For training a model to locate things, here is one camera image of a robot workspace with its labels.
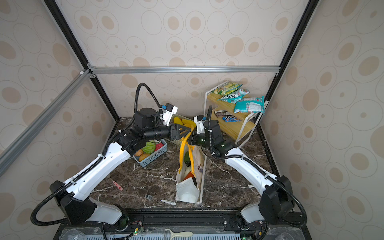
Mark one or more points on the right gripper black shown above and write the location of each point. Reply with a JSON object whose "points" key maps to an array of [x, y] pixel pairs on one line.
{"points": [[191, 140]]}

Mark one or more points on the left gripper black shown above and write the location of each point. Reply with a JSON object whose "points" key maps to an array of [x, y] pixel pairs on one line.
{"points": [[172, 132]]}

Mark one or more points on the white grocery bag yellow handles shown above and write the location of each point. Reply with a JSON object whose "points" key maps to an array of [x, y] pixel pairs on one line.
{"points": [[191, 190]]}

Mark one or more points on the green grape leaf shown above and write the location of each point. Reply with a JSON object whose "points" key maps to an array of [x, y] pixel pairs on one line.
{"points": [[187, 160]]}

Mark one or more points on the blue plastic vegetable basket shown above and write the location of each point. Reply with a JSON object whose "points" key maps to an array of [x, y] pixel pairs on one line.
{"points": [[161, 148]]}

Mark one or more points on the red chili pepper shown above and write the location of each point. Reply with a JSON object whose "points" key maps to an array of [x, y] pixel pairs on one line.
{"points": [[189, 175]]}

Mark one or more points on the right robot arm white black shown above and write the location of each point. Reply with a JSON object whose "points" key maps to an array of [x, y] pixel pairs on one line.
{"points": [[277, 204]]}

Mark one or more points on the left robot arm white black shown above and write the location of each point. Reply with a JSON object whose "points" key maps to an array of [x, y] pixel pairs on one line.
{"points": [[73, 195]]}

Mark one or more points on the teal m&m snack bag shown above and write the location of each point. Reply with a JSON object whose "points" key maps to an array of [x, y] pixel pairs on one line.
{"points": [[234, 96]]}

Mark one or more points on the teal snack bag front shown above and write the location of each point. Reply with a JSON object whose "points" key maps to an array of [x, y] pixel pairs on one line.
{"points": [[250, 105]]}

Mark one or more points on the green yellow snack bag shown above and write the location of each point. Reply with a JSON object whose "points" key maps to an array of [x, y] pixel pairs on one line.
{"points": [[227, 88]]}

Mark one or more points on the dark chocolate bar packet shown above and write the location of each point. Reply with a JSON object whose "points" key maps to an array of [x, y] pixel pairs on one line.
{"points": [[221, 113]]}

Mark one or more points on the green cabbage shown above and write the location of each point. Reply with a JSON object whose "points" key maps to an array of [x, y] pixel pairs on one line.
{"points": [[149, 148]]}

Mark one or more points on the yellow mango back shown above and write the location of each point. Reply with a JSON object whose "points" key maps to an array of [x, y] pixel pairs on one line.
{"points": [[189, 123]]}

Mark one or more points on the yellow mango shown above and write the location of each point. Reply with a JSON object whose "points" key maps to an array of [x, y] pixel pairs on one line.
{"points": [[189, 123], [178, 121]]}

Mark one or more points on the yellow mango front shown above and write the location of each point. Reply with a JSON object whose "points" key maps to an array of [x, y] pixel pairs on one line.
{"points": [[178, 121]]}

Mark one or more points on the brown potato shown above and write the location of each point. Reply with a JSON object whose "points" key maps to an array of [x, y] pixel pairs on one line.
{"points": [[139, 153]]}

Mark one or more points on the green plastic fruit basket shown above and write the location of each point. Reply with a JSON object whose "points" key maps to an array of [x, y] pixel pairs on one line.
{"points": [[177, 142]]}

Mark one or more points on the white plastic knife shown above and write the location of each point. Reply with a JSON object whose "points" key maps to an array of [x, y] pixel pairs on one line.
{"points": [[169, 202]]}

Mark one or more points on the cream plastic spatula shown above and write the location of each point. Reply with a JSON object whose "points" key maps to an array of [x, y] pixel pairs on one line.
{"points": [[170, 235]]}

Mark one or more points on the silver aluminium side bar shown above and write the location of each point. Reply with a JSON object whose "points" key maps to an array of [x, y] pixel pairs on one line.
{"points": [[25, 138]]}

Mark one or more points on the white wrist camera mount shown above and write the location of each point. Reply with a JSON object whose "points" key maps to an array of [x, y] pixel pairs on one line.
{"points": [[199, 121]]}

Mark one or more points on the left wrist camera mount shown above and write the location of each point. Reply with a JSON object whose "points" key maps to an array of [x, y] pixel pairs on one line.
{"points": [[168, 110]]}

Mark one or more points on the wooden shelf white frame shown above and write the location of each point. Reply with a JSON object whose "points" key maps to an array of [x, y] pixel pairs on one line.
{"points": [[240, 131]]}

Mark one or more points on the silver aluminium frame bar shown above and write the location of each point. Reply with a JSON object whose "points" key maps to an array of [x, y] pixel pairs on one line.
{"points": [[182, 70]]}

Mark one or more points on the pink handled tool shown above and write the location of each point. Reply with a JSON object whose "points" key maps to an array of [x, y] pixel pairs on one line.
{"points": [[117, 185]]}

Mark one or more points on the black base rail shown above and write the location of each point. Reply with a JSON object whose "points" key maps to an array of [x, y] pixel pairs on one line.
{"points": [[206, 224]]}

